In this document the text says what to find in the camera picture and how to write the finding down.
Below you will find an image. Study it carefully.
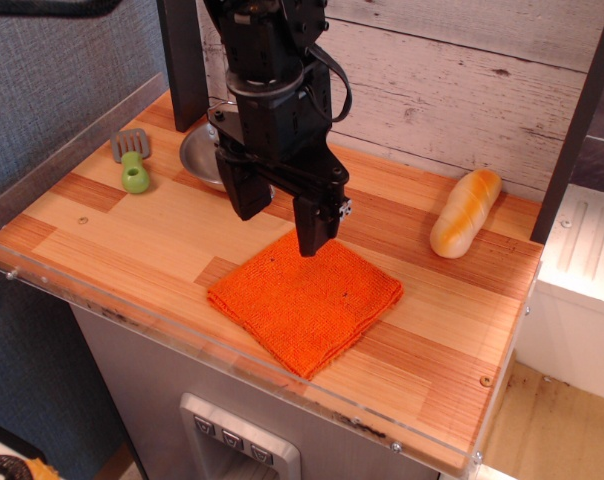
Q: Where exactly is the dark vertical post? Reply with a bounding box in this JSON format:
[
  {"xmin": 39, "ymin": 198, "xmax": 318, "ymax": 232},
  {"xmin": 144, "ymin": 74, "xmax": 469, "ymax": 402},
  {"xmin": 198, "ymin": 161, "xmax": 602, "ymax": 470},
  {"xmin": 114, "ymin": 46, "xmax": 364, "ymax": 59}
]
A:
[
  {"xmin": 530, "ymin": 27, "xmax": 604, "ymax": 244},
  {"xmin": 156, "ymin": 0, "xmax": 209, "ymax": 132}
]

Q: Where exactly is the dark right vertical post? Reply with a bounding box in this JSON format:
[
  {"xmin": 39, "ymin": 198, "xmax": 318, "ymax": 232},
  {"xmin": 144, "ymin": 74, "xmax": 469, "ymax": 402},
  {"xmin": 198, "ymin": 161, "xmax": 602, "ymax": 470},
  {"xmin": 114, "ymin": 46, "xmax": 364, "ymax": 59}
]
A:
[{"xmin": 530, "ymin": 27, "xmax": 604, "ymax": 244}]

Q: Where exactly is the green handled grey spatula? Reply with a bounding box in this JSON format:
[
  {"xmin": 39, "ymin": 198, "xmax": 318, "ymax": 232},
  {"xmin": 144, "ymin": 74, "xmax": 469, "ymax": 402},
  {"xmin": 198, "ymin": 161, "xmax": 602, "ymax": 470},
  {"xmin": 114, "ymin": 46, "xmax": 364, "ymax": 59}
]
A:
[{"xmin": 110, "ymin": 128, "xmax": 150, "ymax": 194}]

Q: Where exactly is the clear acrylic table guard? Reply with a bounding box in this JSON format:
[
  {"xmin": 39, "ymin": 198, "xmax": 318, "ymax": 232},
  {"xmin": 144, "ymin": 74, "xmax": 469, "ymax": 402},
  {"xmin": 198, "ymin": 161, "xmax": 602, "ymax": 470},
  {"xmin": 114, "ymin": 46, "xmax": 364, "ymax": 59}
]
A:
[{"xmin": 0, "ymin": 76, "xmax": 542, "ymax": 477}]

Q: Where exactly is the toy hotdog bun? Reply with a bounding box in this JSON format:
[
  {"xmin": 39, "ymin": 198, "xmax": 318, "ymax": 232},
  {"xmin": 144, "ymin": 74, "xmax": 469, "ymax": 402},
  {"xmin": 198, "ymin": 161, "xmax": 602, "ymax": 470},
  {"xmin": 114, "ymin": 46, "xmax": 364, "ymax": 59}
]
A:
[{"xmin": 430, "ymin": 169, "xmax": 502, "ymax": 259}]

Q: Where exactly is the silver metal bowl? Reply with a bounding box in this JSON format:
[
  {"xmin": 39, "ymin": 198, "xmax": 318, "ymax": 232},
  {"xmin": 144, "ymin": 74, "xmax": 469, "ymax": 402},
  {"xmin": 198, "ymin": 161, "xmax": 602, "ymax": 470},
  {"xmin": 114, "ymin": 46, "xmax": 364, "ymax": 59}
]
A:
[{"xmin": 178, "ymin": 122, "xmax": 278, "ymax": 200}]

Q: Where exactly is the dark left vertical post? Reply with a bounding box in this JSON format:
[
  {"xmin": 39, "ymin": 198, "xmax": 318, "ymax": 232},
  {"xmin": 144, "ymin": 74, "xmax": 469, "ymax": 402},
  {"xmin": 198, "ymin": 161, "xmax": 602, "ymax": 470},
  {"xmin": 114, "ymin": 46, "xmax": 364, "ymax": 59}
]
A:
[{"xmin": 156, "ymin": 0, "xmax": 209, "ymax": 132}]

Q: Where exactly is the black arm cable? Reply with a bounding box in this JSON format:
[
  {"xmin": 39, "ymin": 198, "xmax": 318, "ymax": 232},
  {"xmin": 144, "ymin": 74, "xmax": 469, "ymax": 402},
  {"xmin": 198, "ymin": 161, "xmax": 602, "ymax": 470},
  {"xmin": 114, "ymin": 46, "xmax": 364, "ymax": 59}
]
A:
[{"xmin": 304, "ymin": 43, "xmax": 354, "ymax": 124}]

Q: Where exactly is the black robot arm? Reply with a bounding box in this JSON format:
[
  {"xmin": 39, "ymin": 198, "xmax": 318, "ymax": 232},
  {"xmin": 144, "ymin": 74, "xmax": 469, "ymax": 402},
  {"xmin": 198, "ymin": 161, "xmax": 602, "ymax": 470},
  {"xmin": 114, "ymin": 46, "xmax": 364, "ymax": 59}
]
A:
[{"xmin": 205, "ymin": 1, "xmax": 352, "ymax": 257}]

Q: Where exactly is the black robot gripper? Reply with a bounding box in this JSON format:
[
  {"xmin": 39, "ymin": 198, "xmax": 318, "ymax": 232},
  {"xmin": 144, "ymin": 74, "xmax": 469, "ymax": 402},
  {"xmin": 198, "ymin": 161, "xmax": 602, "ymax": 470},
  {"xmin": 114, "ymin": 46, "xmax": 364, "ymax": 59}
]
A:
[{"xmin": 209, "ymin": 74, "xmax": 349, "ymax": 257}]

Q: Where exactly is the folded orange cloth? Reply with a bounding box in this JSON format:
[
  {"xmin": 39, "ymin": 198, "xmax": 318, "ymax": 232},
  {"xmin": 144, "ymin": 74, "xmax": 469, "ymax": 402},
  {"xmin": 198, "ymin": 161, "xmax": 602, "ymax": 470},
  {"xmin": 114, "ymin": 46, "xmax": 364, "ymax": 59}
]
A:
[{"xmin": 207, "ymin": 232, "xmax": 404, "ymax": 380}]

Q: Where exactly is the white toy sink unit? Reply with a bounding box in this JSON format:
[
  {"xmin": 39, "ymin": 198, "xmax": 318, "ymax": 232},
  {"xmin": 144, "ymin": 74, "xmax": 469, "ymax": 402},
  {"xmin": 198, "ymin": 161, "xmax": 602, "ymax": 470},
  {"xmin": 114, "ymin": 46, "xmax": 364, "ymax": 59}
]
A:
[{"xmin": 514, "ymin": 74, "xmax": 604, "ymax": 404}]

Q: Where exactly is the grey toy fridge cabinet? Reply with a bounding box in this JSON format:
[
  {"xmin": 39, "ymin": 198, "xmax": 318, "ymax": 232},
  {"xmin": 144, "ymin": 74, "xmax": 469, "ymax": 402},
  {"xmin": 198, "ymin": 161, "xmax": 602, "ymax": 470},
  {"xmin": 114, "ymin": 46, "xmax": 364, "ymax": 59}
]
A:
[{"xmin": 72, "ymin": 307, "xmax": 438, "ymax": 479}]

